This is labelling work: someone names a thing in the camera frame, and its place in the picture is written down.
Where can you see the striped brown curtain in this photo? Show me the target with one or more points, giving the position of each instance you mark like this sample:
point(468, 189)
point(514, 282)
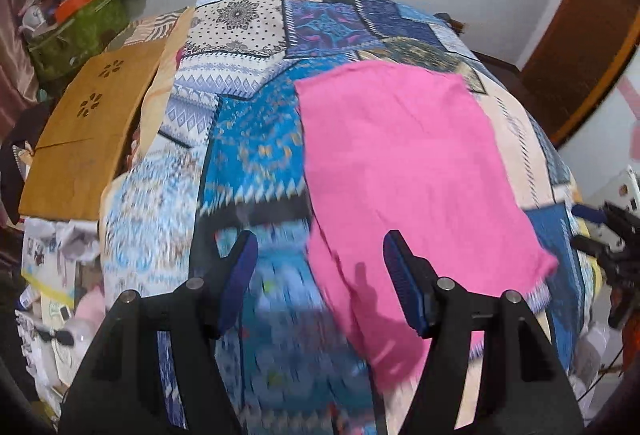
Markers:
point(15, 55)

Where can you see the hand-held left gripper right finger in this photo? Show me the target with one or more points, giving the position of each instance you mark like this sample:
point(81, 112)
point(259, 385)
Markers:
point(405, 285)

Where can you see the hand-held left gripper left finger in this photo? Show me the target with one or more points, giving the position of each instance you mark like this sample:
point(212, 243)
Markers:
point(237, 275)

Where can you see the green fabric bag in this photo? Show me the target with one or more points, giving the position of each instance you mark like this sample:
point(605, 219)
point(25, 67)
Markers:
point(75, 40)

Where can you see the patchwork printed blanket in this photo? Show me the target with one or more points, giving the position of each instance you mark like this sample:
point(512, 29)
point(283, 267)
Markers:
point(250, 125)

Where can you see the wooden lap desk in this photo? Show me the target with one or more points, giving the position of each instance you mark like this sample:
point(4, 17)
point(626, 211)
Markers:
point(90, 130)

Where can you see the grey backpack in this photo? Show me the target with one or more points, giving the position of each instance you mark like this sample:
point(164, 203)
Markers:
point(452, 22)

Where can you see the pink buttoned shirt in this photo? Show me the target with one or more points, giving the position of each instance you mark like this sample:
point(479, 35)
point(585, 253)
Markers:
point(400, 165)

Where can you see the brown wooden door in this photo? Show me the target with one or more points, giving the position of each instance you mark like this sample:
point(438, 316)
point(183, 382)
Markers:
point(585, 30)

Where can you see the dark clothes heap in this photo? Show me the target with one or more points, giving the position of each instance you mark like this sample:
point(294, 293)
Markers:
point(15, 165)

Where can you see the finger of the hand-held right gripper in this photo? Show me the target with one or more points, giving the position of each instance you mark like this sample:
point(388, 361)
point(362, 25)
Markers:
point(612, 252)
point(587, 211)

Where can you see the scattered papers and packets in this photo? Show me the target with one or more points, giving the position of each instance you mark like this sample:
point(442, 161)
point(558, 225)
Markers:
point(55, 295)

